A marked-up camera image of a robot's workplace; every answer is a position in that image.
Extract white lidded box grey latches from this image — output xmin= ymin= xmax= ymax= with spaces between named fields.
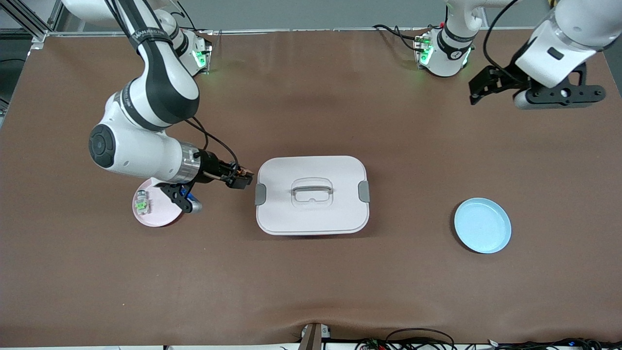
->
xmin=255 ymin=156 xmax=371 ymax=236

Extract pink round plate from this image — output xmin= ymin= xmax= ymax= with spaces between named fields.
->
xmin=132 ymin=177 xmax=187 ymax=228

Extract brown table mat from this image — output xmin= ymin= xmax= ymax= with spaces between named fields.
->
xmin=0 ymin=28 xmax=622 ymax=348

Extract light blue round plate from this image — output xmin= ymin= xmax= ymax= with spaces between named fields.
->
xmin=454 ymin=197 xmax=512 ymax=254

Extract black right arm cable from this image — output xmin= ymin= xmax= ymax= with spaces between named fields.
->
xmin=184 ymin=116 xmax=242 ymax=171

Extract black base cables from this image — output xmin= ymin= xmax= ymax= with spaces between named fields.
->
xmin=373 ymin=23 xmax=431 ymax=52

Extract aluminium table edge rail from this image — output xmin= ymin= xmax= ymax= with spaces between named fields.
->
xmin=46 ymin=27 xmax=535 ymax=36

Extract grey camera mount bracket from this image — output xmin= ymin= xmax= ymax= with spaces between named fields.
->
xmin=298 ymin=322 xmax=332 ymax=350

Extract aluminium frame post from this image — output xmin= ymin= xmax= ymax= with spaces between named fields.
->
xmin=0 ymin=0 xmax=67 ymax=49

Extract cable bundle at table edge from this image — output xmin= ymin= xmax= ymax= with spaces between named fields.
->
xmin=354 ymin=328 xmax=622 ymax=350

